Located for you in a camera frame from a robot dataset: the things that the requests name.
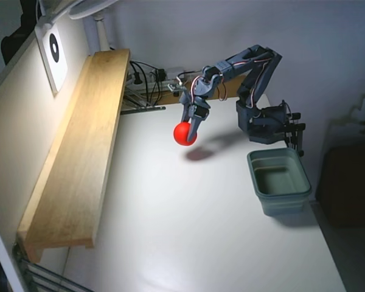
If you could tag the blue-grey gripper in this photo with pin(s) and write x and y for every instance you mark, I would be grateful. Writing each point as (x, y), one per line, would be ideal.
(197, 111)

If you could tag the red ball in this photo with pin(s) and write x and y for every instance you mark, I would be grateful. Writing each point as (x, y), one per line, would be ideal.
(182, 135)

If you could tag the blue-grey robot arm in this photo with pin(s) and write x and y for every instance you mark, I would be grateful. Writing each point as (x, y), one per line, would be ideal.
(261, 79)

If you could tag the grey plastic container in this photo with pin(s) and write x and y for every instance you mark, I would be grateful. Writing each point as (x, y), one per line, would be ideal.
(280, 200)

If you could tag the white power strip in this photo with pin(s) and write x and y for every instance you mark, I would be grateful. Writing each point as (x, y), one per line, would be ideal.
(153, 83)

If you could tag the black power plug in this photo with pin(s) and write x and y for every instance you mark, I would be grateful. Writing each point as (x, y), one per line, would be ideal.
(137, 78)
(161, 74)

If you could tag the black table clamp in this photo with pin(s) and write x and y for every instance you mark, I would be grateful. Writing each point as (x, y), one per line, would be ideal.
(295, 116)
(301, 126)

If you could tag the long wooden shelf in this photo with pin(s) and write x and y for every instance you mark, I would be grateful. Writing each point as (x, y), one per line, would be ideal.
(79, 152)

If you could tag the dark cabinet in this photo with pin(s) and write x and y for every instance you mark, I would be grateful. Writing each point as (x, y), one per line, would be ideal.
(349, 188)

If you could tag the dark metal floor rack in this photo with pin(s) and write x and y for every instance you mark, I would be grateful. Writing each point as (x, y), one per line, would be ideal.
(42, 272)

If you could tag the green wrist camera board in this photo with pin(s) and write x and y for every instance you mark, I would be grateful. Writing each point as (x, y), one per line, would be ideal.
(174, 87)

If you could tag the white round lamp with post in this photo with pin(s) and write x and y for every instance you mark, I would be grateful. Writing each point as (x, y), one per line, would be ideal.
(102, 33)

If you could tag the white frame post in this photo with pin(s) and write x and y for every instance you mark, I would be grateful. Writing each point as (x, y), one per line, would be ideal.
(3, 252)

